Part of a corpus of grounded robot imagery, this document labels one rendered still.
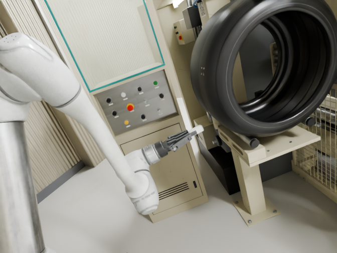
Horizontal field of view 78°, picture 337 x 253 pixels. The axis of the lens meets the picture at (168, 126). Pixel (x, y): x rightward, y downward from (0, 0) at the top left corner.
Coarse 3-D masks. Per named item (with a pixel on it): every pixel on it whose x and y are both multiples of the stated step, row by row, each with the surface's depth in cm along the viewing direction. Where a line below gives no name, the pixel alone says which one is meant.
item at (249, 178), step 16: (208, 0) 103; (224, 0) 104; (208, 16) 106; (240, 64) 117; (240, 80) 121; (240, 96) 124; (240, 160) 141; (240, 176) 153; (256, 176) 149; (256, 192) 154; (256, 208) 160
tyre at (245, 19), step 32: (256, 0) 71; (288, 0) 71; (320, 0) 74; (224, 32) 73; (288, 32) 102; (320, 32) 89; (192, 64) 93; (224, 64) 75; (288, 64) 109; (320, 64) 94; (224, 96) 79; (288, 96) 109; (320, 96) 86; (256, 128) 87; (288, 128) 90
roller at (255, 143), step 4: (240, 136) 101; (244, 136) 98; (248, 136) 96; (244, 140) 98; (248, 140) 95; (252, 140) 93; (256, 140) 93; (248, 144) 95; (252, 144) 93; (256, 144) 93
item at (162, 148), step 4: (156, 144) 94; (160, 144) 93; (164, 144) 96; (172, 144) 93; (156, 148) 93; (160, 148) 93; (164, 148) 93; (168, 148) 92; (160, 152) 93; (164, 152) 93; (160, 156) 94; (164, 156) 96
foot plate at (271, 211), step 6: (240, 198) 180; (264, 198) 173; (234, 204) 177; (240, 204) 175; (270, 204) 166; (240, 210) 170; (246, 210) 168; (270, 210) 161; (276, 210) 159; (246, 216) 163; (252, 216) 161; (258, 216) 160; (264, 216) 158; (270, 216) 157; (246, 222) 159; (252, 222) 157; (258, 222) 156
